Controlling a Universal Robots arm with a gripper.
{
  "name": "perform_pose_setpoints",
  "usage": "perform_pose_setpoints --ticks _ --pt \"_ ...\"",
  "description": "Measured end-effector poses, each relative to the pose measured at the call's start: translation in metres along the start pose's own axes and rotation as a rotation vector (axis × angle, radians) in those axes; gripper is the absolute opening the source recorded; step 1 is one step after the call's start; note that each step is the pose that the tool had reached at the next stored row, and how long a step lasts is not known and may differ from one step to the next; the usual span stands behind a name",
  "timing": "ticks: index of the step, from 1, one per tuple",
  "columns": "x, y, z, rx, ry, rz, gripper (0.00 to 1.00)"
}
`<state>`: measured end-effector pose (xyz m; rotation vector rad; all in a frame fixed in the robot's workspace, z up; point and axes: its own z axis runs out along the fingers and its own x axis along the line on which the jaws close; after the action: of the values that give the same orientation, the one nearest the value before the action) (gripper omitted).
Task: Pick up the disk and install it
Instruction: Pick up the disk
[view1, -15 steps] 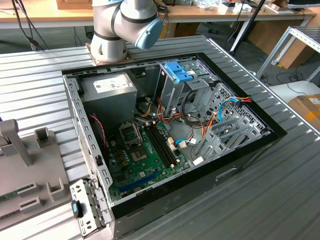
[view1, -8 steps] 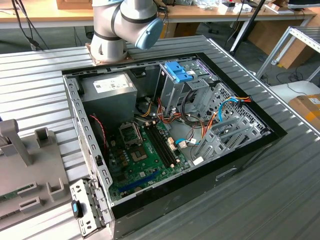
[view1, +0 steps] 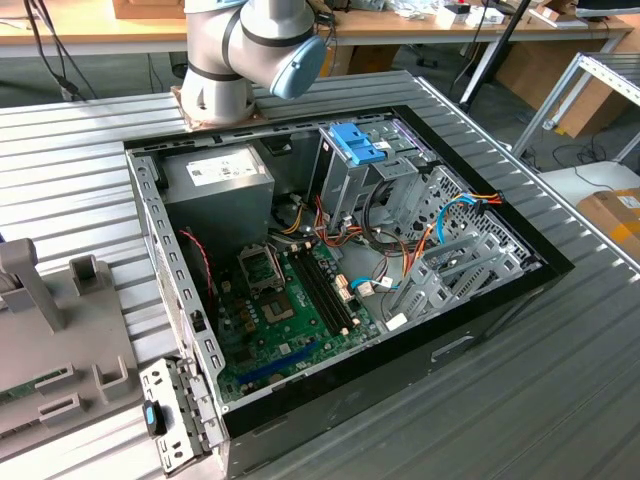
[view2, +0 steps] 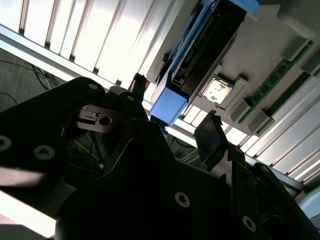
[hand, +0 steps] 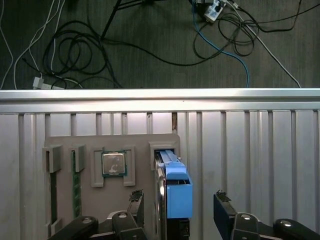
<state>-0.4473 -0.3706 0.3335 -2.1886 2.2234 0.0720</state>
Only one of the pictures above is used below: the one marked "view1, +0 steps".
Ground white side table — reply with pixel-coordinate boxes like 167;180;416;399
539;159;640;211

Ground thick black cable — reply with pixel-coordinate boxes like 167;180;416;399
363;179;416;256

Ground grey parts rack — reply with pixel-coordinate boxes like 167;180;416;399
0;238;146;461

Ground black PC case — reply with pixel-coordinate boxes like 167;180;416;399
122;103;576;480

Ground thin wire white plug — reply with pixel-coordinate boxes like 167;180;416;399
372;249;406;294

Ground white boxes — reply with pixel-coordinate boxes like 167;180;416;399
434;7;504;29

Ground black monitor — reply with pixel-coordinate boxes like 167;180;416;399
574;0;640;21

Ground black stand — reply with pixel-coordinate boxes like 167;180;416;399
457;0;534;114

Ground black blue latch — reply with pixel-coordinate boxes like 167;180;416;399
142;399;169;439

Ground large cardboard box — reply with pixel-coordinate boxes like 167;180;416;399
494;39;631;139

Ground green motherboard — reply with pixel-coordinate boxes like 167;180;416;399
212;239;386;401

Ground green RAM stick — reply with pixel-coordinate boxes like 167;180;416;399
0;382;41;406

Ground blue expansion slot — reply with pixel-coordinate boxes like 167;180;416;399
237;342;319;386

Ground orange red power wire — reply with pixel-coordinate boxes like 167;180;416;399
399;189;504;281

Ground yellow black wire bundle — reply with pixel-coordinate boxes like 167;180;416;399
269;197;314;239

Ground aluminium frame rack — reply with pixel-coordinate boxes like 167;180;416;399
509;51;640;174

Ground metal drive cage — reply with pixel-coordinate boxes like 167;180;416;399
307;112;441;241

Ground metal socket cover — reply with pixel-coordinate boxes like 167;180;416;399
237;243;281;294

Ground metal disk bay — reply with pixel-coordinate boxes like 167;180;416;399
387;234;544;326

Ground brown base plate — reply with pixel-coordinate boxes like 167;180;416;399
169;85;266;132

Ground grey power supply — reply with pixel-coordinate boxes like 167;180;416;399
158;144;277;261

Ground white papers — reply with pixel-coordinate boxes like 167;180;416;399
349;0;441;21

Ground labelled cardboard box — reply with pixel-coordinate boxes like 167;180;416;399
574;187;640;259

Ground small cardboard box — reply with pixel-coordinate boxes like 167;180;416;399
110;0;187;20

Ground black RAM slot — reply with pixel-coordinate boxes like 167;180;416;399
298;248;350;334
291;249;344;336
312;246;361;326
305;247;355;330

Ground empty blue drive carrier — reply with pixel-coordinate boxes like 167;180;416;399
328;121;389;166

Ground wooden desk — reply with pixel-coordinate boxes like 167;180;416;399
0;0;635;59

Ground stacked books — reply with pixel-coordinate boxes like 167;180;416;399
529;7;589;31

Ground blue data wire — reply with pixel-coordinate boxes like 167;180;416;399
434;192;481;249

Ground CPU socket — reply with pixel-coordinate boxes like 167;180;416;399
259;292;296;326

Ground red black twisted wire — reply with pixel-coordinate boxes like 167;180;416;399
177;227;219;296

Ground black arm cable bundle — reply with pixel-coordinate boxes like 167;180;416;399
22;0;99;101

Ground multicolour wire bundle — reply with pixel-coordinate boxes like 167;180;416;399
312;194;366;251

